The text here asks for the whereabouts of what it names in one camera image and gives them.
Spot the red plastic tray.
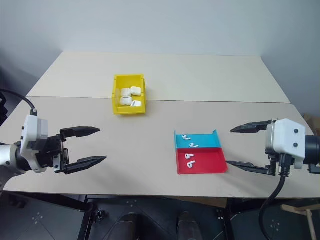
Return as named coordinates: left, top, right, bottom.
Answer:
left=175, top=147, right=230, bottom=175

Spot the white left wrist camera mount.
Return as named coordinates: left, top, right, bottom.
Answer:
left=18, top=114, right=50, bottom=174

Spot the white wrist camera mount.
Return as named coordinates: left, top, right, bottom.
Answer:
left=264, top=118, right=307, bottom=170
left=18, top=114, right=50, bottom=174

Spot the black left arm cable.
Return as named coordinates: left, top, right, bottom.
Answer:
left=0, top=88, right=38, bottom=117

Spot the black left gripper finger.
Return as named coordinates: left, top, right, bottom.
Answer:
left=63, top=155, right=108, bottom=175
left=59, top=126, right=102, bottom=140

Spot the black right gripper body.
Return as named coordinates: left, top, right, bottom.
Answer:
left=266, top=152, right=293, bottom=178

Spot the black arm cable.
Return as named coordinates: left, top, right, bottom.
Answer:
left=0, top=88, right=38, bottom=117
left=258, top=153, right=293, bottom=240

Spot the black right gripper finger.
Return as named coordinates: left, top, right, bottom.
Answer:
left=229, top=119, right=274, bottom=134
left=225, top=160, right=272, bottom=175

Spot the blue plastic tray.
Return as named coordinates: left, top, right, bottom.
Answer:
left=173, top=129, right=223, bottom=150

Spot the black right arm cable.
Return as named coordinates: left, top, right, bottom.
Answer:
left=258, top=153, right=293, bottom=240

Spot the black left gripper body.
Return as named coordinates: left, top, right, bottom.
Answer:
left=28, top=134, right=70, bottom=175

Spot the light wooden frame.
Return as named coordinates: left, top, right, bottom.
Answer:
left=280, top=203, right=320, bottom=236

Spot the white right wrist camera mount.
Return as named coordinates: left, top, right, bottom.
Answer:
left=264, top=118, right=307, bottom=170

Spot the yellow plastic bin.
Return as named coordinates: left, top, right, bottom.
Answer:
left=110, top=73, right=148, bottom=116

